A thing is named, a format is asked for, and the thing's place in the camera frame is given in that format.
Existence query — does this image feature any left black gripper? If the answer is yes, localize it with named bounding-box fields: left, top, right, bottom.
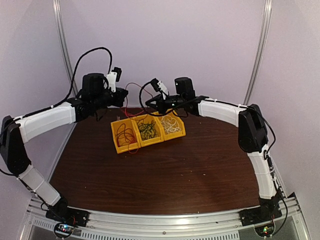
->
left=92, top=87, right=128, bottom=111

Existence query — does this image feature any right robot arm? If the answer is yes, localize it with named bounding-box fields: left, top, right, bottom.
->
left=139, top=77, right=282, bottom=221

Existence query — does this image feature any aluminium frame post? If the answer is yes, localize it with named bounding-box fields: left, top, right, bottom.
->
left=52, top=0, right=73, bottom=82
left=243, top=0, right=273, bottom=105

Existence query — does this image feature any yellow three-compartment bin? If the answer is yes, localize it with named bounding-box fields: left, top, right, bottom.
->
left=110, top=111, right=186, bottom=154

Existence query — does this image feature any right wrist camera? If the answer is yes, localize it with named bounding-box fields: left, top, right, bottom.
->
left=150, top=78, right=169, bottom=100

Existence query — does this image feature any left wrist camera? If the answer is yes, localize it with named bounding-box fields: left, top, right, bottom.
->
left=106, top=67, right=122, bottom=93

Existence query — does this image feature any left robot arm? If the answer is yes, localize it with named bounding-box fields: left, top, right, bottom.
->
left=0, top=67, right=129, bottom=222

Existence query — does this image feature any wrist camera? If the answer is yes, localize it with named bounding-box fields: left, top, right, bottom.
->
left=150, top=78, right=169, bottom=100
left=106, top=67, right=122, bottom=93

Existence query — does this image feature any right camera black cable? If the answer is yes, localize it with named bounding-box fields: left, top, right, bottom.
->
left=138, top=79, right=156, bottom=113

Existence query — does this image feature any front aluminium rail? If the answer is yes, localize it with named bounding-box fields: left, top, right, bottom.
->
left=24, top=197, right=308, bottom=240

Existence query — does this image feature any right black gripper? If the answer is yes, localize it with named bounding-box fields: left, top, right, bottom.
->
left=145, top=93, right=186, bottom=114

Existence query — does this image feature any long white cable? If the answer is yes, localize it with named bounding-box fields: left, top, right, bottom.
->
left=159, top=115, right=184, bottom=134

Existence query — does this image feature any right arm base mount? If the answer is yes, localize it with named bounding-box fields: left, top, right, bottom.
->
left=239, top=206, right=282, bottom=238

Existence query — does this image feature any left camera black cable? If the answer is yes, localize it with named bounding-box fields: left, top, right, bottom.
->
left=52, top=46, right=113, bottom=108

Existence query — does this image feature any red cable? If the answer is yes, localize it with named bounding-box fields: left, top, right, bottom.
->
left=114, top=123, right=140, bottom=154
left=120, top=82, right=156, bottom=118

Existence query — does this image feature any camera black cable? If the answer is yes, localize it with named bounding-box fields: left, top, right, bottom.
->
left=52, top=46, right=113, bottom=108
left=138, top=79, right=156, bottom=113

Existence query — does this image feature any right aluminium frame post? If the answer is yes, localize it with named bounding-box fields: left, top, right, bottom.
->
left=243, top=0, right=273, bottom=105

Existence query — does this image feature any left aluminium frame post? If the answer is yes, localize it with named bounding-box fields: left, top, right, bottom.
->
left=52, top=0, right=73, bottom=82

